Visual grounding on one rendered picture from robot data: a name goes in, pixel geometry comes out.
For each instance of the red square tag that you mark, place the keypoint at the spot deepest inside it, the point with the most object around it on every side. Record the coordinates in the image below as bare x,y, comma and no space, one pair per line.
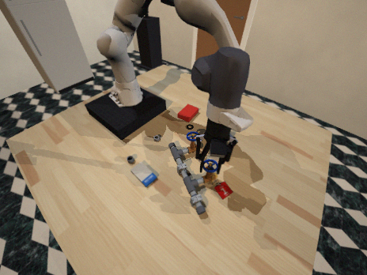
222,189

